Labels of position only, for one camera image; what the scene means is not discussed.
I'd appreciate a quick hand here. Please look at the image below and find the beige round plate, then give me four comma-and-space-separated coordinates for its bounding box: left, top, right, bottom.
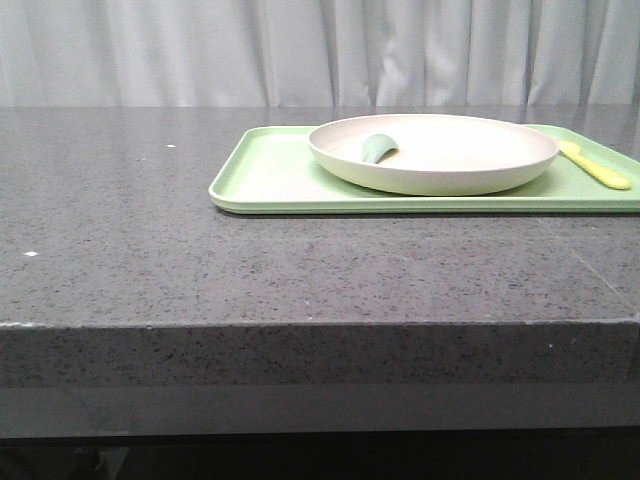
308, 114, 559, 196

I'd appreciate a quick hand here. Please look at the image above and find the yellow plastic fork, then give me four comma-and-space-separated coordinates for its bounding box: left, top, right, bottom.
557, 140, 632, 191

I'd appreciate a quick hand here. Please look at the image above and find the light green serving tray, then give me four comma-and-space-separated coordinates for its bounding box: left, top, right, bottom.
209, 125, 639, 215

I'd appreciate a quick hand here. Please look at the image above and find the teal green spoon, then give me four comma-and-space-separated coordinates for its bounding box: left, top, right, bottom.
361, 133, 398, 164

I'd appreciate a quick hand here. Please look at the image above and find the white pleated curtain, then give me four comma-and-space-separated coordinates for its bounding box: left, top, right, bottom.
1, 1, 639, 107

